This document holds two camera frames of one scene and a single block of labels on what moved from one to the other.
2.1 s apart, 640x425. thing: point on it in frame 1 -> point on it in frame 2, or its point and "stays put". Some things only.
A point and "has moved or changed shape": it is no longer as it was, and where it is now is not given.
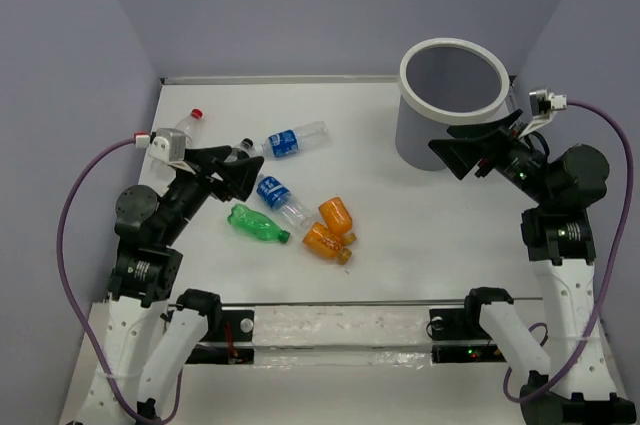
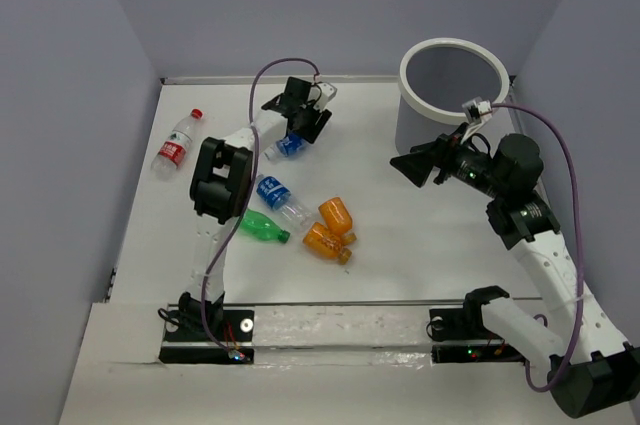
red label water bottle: [162, 172] stays put
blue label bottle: [277, 196] stays put
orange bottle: [338, 219] stays put
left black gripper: [239, 176] -> [312, 132]
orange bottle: [320, 239] stays put
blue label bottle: [312, 136] has moved or changed shape
